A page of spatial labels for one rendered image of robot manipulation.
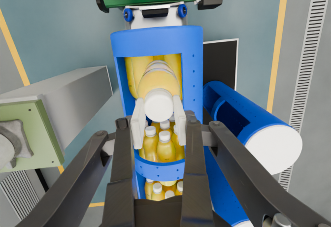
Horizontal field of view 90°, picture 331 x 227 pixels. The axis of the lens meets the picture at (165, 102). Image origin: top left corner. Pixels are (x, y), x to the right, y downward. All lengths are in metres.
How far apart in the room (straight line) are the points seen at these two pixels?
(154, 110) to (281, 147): 0.80
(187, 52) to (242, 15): 1.42
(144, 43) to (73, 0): 1.45
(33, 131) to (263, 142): 0.99
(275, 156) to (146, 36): 0.79
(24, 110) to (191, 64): 0.67
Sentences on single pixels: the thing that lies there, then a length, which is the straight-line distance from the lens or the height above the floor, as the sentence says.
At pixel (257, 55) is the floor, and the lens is 1.93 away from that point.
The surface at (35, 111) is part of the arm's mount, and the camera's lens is 0.83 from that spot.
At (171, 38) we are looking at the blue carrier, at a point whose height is 1.23.
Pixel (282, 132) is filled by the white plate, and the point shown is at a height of 1.04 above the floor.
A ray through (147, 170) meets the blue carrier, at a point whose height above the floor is 1.22.
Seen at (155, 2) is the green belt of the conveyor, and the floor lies 0.88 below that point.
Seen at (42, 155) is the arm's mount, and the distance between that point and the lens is 0.94.
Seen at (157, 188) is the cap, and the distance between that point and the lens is 0.79.
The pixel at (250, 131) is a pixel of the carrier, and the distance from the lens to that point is 0.86.
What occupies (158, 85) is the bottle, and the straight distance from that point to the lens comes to 0.23.
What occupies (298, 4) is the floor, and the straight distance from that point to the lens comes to 2.11.
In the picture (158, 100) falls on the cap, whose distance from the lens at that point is 0.21.
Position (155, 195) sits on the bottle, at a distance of 0.82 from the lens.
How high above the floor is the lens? 1.66
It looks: 70 degrees down
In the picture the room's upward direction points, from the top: 174 degrees clockwise
